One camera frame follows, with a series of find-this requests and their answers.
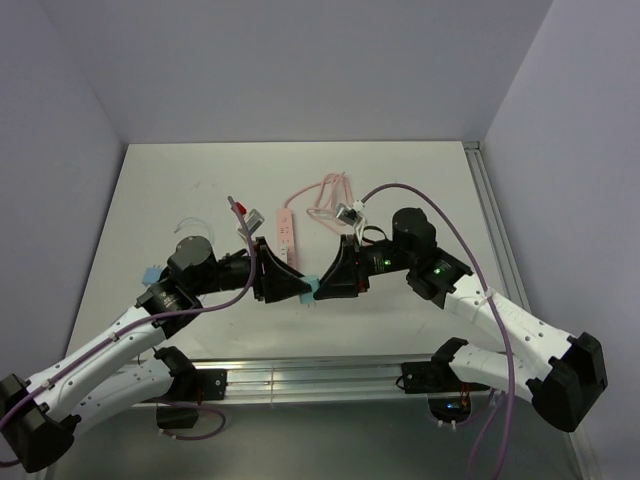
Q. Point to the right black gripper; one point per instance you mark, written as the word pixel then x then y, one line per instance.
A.
pixel 345 278

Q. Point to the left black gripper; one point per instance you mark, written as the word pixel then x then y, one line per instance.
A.
pixel 279 280

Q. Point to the teal plug adapter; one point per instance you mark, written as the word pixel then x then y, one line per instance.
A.
pixel 307 297

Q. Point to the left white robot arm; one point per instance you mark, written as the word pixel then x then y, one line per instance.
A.
pixel 128 362

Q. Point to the blue plug adapter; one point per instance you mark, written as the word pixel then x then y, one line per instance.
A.
pixel 151 275

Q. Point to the pink power strip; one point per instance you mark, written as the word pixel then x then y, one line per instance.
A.
pixel 286 237

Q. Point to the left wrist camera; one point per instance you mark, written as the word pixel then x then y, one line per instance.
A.
pixel 252 218

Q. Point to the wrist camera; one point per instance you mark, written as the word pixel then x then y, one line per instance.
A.
pixel 351 214
pixel 252 218

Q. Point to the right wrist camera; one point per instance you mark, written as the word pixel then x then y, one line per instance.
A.
pixel 351 214

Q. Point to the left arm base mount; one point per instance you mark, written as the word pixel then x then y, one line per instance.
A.
pixel 196 387

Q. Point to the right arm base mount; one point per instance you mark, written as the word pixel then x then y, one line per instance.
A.
pixel 448 397

